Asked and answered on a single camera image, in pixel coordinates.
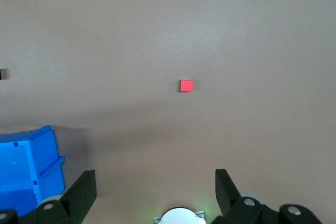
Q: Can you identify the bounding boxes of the brown table mat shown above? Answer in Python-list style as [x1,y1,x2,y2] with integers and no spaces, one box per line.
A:
[0,0,336,224]

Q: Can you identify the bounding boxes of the small red cube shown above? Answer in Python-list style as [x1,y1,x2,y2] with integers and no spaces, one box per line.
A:
[180,79,194,93]

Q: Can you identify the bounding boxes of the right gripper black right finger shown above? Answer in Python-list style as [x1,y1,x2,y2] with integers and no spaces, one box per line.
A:
[212,168,323,224]

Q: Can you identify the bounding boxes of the blue plastic storage bin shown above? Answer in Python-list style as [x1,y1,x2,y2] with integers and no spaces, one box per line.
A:
[0,125,66,211]

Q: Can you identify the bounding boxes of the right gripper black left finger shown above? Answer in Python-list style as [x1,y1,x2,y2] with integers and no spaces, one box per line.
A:
[0,170,97,224]

